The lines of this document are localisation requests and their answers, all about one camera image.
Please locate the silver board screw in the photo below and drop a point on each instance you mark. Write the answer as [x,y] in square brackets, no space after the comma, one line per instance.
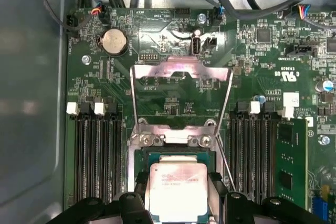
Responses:
[86,60]
[325,140]
[201,18]

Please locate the black and silver PC case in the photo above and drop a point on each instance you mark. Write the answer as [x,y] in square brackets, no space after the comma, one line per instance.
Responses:
[31,77]

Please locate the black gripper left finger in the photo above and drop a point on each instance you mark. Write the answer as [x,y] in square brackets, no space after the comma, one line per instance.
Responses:
[131,208]

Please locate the green motherboard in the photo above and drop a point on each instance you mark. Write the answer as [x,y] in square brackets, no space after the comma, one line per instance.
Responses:
[115,85]

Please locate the CPU socket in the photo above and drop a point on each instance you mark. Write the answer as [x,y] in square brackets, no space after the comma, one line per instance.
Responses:
[141,158]

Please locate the black board connector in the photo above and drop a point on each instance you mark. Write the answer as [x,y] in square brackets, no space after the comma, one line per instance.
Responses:
[72,24]

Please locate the silver internal USB port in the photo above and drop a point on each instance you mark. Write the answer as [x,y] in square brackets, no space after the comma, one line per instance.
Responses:
[196,45]

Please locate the RAM slot white clips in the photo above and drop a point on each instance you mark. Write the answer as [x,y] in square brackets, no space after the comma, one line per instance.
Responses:
[288,112]
[248,155]
[81,155]
[106,155]

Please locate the metal socket cover frame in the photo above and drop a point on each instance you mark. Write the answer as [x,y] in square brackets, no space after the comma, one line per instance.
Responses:
[155,70]

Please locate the metal CPU locking lever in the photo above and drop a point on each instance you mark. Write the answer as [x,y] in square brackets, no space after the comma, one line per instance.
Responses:
[225,162]

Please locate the blue board connector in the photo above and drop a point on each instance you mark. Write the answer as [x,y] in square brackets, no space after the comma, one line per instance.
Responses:
[321,208]

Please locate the silver coin cell battery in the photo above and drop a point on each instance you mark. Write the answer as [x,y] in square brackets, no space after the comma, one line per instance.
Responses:
[114,41]

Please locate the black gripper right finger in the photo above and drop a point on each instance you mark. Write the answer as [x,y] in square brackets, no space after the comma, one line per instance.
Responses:
[237,208]

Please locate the silver topped green CPU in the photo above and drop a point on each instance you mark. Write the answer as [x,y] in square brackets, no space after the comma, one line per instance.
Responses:
[178,192]

